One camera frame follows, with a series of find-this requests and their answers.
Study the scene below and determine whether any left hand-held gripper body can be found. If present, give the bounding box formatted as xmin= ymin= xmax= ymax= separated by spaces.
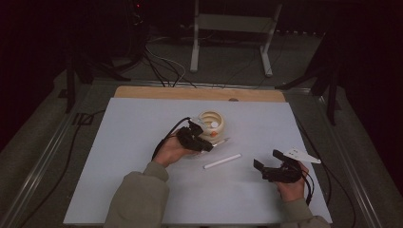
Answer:
xmin=176 ymin=118 xmax=208 ymax=151

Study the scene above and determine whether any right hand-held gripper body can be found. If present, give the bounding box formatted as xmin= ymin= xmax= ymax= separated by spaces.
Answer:
xmin=261 ymin=146 xmax=322 ymax=184

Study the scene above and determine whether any white pen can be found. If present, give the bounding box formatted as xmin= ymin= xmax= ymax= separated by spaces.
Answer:
xmin=202 ymin=153 xmax=242 ymax=170

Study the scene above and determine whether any cream ribbed pen holder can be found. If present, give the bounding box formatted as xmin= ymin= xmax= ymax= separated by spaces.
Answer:
xmin=196 ymin=109 xmax=226 ymax=144

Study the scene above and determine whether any person's right hand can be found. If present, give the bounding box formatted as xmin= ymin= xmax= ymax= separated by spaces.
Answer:
xmin=275 ymin=161 xmax=310 ymax=203

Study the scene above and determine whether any person's left hand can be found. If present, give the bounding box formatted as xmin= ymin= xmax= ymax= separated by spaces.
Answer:
xmin=151 ymin=136 xmax=199 ymax=168

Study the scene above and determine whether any white board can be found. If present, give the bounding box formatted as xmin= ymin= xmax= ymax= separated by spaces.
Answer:
xmin=63 ymin=97 xmax=333 ymax=226

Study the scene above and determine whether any black tripod stand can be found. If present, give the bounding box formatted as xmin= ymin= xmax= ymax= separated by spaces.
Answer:
xmin=275 ymin=31 xmax=341 ymax=126
xmin=65 ymin=56 xmax=132 ymax=114

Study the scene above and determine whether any white metal stand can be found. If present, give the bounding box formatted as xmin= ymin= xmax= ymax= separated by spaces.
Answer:
xmin=189 ymin=0 xmax=283 ymax=78

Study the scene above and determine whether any dark equipment with red light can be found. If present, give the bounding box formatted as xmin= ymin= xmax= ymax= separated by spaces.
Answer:
xmin=126 ymin=0 xmax=150 ymax=65

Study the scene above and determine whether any left hand-held gripper cable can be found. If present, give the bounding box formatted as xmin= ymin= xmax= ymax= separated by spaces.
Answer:
xmin=151 ymin=117 xmax=192 ymax=161

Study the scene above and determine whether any hand-held gripper cable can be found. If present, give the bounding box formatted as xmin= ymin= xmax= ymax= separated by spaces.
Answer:
xmin=151 ymin=117 xmax=192 ymax=161
xmin=302 ymin=170 xmax=316 ymax=206

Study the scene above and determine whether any right hand-held gripper cable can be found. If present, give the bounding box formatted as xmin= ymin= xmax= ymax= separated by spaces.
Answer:
xmin=302 ymin=170 xmax=316 ymax=206

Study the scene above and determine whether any black floor cable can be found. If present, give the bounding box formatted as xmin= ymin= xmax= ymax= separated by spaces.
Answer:
xmin=294 ymin=117 xmax=356 ymax=228
xmin=18 ymin=109 xmax=107 ymax=228

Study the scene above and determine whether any metal floor rail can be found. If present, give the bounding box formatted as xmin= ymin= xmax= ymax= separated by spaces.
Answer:
xmin=0 ymin=104 xmax=86 ymax=228
xmin=317 ymin=94 xmax=384 ymax=228

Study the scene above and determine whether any bundle of black floor cables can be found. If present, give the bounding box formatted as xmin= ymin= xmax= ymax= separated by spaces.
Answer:
xmin=142 ymin=51 xmax=198 ymax=89

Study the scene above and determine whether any white floor cable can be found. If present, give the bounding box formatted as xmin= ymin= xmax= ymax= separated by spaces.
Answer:
xmin=144 ymin=36 xmax=187 ymax=87

